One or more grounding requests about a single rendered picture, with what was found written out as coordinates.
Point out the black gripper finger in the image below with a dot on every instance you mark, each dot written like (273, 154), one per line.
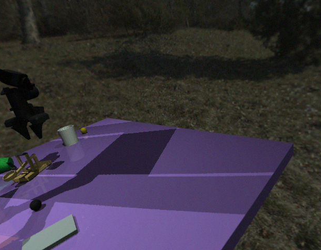
(37, 129)
(22, 129)

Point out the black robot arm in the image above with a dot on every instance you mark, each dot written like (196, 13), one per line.
(25, 91)

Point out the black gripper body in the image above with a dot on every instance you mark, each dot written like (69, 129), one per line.
(24, 114)

